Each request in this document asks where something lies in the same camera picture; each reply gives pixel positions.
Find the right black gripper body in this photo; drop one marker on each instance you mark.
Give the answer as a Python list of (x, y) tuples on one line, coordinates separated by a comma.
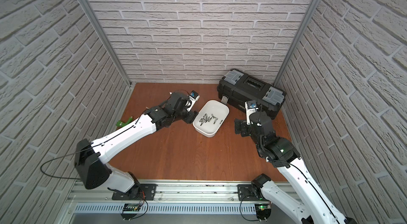
[(245, 129)]

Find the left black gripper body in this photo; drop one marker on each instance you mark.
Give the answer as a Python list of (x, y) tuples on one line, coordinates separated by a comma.
[(187, 115)]

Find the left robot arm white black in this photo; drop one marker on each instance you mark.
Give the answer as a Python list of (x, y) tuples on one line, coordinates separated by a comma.
[(92, 158)]

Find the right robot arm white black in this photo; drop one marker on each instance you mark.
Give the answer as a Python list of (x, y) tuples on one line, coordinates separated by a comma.
[(313, 207)]

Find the white rectangular storage box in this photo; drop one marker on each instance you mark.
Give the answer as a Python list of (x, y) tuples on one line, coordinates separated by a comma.
[(216, 108)]

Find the black plastic toolbox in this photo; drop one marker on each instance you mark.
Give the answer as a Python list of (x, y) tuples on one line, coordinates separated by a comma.
[(237, 87)]

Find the green toy drill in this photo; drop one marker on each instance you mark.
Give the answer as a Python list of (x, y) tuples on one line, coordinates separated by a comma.
[(121, 124)]

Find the right controller board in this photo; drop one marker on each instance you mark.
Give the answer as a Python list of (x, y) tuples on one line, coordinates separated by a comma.
[(263, 212)]

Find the controller board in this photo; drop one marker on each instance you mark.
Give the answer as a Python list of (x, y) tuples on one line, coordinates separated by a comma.
[(131, 210), (263, 212)]

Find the left controller board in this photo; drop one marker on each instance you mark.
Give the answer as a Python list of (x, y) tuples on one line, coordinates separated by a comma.
[(131, 210)]

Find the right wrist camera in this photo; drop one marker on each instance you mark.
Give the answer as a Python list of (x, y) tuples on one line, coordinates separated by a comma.
[(250, 107)]

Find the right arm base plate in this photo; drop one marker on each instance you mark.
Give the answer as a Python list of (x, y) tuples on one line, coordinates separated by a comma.
[(245, 193)]

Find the aluminium mounting rail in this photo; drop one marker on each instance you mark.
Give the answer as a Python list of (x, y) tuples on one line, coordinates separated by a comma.
[(170, 191)]

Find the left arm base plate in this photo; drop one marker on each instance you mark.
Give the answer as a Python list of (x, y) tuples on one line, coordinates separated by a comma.
[(144, 191)]

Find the left aluminium corner post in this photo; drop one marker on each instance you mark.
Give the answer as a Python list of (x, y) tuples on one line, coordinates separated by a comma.
[(91, 15)]

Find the aluminium corner post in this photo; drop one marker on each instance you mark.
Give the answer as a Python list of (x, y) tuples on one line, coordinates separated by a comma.
[(91, 15), (300, 32)]

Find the right aluminium corner post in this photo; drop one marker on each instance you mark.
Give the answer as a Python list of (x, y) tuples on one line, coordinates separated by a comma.
[(300, 32)]

